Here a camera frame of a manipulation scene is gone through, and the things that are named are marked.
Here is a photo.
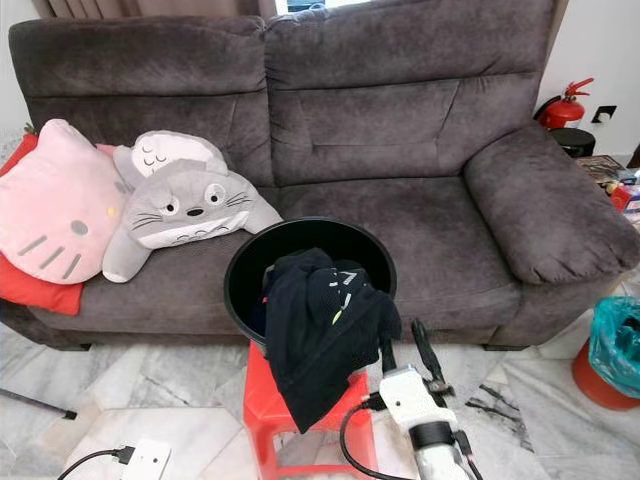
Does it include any black garment with white print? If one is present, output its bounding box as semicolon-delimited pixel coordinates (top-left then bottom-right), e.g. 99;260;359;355
262;247;404;434

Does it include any red plastic stool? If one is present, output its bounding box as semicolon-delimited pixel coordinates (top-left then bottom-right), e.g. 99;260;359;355
241;338;382;480

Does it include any dark garment with red tag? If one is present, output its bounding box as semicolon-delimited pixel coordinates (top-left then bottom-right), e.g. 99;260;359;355
244;285;276;339

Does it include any black plastic bucket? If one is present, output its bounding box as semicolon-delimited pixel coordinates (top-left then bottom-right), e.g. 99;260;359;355
222;216;399;353

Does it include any red waste bin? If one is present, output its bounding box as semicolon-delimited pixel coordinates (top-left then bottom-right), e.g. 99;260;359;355
571;338;640;412

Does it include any teal bin bag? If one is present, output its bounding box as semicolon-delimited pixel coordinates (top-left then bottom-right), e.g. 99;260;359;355
587;294;640;400

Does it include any silver clothes rack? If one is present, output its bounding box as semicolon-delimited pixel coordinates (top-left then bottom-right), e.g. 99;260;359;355
0;387;79;422

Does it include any red cushion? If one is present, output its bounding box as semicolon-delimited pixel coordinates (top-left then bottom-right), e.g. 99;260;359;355
0;131;123;317

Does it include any dark grey sofa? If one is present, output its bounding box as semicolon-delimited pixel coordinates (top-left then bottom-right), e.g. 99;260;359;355
7;0;640;352

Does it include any magazine pile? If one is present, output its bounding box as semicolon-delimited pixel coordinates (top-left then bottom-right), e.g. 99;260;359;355
574;154;640;217

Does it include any grey Totoro plush pillow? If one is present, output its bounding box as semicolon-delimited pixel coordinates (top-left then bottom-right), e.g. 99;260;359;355
101;129;284;285

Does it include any black round stool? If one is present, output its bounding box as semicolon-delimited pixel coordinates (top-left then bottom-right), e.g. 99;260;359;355
550;127;598;160

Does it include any pink cat face pillow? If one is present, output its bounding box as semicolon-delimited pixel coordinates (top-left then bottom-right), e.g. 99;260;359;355
0;117;132;287

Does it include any red fire extinguisher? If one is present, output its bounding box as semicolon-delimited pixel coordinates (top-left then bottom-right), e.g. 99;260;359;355
534;77;595;132

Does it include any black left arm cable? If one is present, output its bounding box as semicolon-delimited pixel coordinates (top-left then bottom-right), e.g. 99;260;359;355
56;445;133;480

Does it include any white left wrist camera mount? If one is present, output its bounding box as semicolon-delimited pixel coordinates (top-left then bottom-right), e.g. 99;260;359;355
121;437;172;480

